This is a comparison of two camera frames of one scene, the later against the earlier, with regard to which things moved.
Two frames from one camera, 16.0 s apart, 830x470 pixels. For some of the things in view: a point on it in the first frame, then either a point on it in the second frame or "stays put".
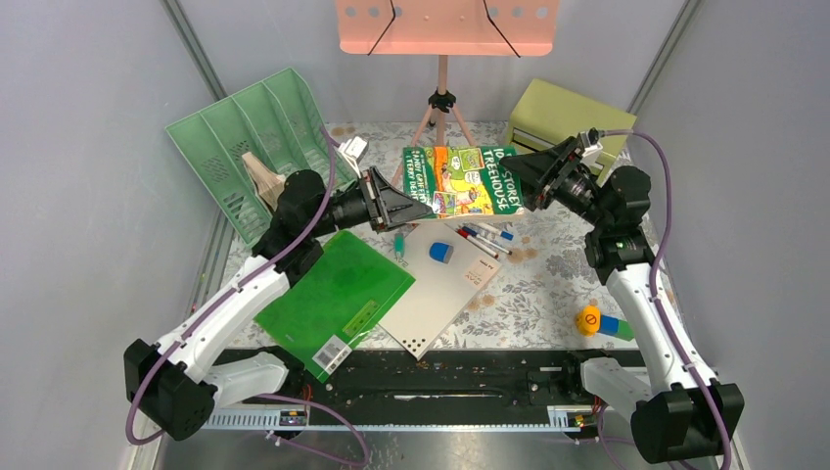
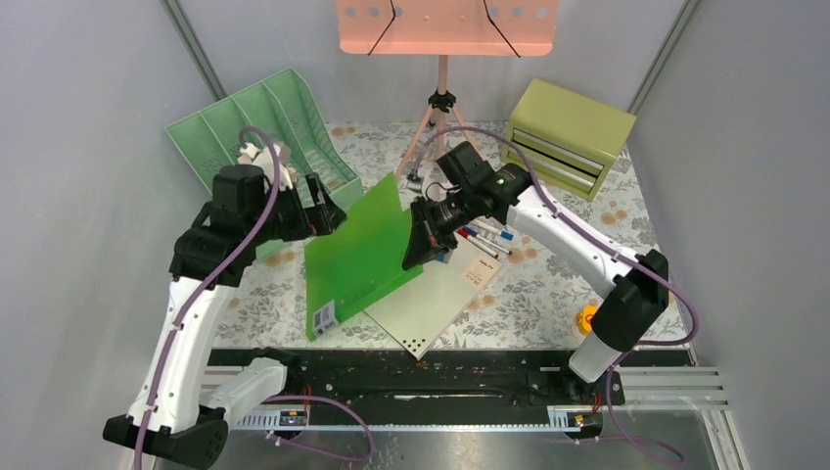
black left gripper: (390, 207) to (329, 215)
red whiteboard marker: (465, 235) stays put
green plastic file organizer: (277, 121) stays put
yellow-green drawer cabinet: (542, 117) stays put
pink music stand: (519, 28) stays put
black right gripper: (538, 170) to (422, 246)
